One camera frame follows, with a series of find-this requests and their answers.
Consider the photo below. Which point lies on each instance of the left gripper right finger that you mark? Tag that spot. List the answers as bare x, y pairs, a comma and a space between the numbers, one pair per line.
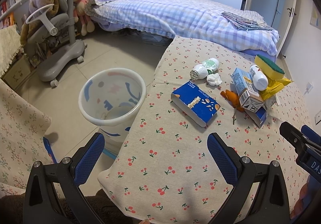
270, 204

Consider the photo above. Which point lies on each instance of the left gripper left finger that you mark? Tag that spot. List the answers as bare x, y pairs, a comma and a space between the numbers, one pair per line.
41, 204

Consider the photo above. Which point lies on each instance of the torn blue biscuit box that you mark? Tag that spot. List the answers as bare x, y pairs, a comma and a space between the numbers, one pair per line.
259, 117

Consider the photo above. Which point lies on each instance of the yellow snack wrapper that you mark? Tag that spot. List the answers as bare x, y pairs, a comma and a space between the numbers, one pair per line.
274, 86

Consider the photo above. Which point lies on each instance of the light blue milk carton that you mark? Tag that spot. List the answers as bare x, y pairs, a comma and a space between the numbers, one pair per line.
249, 97

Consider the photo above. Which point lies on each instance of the yellow green sponge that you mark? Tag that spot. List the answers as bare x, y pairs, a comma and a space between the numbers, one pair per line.
269, 68

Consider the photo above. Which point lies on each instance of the blue cookie box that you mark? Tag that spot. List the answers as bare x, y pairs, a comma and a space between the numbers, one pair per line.
195, 103

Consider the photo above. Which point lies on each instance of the white patterned trash bin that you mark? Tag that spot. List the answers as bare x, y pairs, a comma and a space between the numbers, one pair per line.
111, 100

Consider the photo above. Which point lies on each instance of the floral cloth cover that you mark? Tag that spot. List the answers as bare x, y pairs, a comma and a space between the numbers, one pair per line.
22, 128

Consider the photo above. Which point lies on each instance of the white plastic bottle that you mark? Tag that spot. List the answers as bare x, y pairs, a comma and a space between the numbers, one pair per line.
259, 79

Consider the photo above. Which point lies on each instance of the orange candy wrapper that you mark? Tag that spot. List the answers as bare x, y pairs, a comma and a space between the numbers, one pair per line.
233, 99

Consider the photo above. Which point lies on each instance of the purple bed sheet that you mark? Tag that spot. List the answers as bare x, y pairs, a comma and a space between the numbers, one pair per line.
260, 52

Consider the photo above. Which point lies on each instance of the cherry print tablecloth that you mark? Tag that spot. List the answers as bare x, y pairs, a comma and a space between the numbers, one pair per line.
172, 167

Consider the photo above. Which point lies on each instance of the small crumpled white tissue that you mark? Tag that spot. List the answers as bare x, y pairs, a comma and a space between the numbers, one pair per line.
214, 79

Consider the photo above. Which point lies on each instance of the white green yogurt bottle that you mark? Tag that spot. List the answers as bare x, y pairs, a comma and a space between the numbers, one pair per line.
205, 68

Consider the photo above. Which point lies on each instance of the folded striped cloth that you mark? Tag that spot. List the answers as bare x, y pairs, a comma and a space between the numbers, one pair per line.
245, 24

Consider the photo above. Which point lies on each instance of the cream knitted cloth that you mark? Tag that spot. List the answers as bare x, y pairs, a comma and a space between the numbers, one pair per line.
9, 47

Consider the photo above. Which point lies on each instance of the pink plush monkey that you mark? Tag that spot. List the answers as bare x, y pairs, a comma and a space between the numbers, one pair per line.
87, 25

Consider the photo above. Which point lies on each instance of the checked blue duvet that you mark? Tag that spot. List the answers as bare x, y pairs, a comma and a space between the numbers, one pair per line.
197, 19

